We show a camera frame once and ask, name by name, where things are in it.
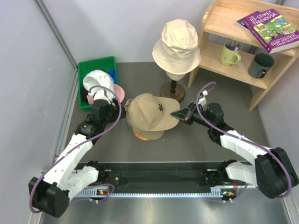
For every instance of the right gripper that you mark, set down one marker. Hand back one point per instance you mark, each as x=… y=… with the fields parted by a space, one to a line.
x=185 y=114

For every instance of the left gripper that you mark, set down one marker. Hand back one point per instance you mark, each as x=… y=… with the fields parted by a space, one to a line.
x=116 y=112

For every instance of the cream bucket hat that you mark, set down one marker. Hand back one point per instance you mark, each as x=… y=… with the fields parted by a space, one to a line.
x=177 y=50

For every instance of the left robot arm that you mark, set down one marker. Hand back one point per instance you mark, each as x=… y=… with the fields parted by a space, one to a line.
x=58 y=185

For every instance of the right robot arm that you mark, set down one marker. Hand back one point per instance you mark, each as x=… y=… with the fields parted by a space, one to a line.
x=270 y=170

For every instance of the pink white baseball cap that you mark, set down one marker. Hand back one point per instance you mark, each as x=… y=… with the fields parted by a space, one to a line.
x=120 y=93

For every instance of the cream mannequin head stand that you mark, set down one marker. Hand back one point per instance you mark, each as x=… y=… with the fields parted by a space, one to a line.
x=173 y=89

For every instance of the wooden mushroom hat stand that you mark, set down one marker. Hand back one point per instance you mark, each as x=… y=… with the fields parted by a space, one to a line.
x=140 y=136

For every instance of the blue item in bin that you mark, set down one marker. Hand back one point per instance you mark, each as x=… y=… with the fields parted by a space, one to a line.
x=113 y=75

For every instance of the green plastic bin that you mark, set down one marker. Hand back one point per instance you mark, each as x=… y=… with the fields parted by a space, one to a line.
x=104 y=64

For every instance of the light green mug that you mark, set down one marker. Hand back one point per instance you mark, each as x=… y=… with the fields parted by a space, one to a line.
x=229 y=57

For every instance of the pens in mug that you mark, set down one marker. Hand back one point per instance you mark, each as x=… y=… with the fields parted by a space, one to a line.
x=233 y=45

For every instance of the dark grey mug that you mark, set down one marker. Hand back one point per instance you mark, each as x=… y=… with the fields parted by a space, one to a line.
x=260 y=65

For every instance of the purple treehouse book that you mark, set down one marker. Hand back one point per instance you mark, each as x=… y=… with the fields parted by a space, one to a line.
x=272 y=31

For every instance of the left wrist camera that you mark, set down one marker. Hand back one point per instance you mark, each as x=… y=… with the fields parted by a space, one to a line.
x=100 y=94

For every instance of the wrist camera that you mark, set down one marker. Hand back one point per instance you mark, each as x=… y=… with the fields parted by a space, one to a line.
x=202 y=98
x=100 y=94

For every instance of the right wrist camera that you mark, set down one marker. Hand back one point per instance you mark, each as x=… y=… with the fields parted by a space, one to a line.
x=202 y=98

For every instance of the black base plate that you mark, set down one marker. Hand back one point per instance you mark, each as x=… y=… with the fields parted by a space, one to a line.
x=163 y=177

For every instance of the aluminium rail frame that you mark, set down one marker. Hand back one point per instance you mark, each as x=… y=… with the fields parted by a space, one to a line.
x=243 y=205

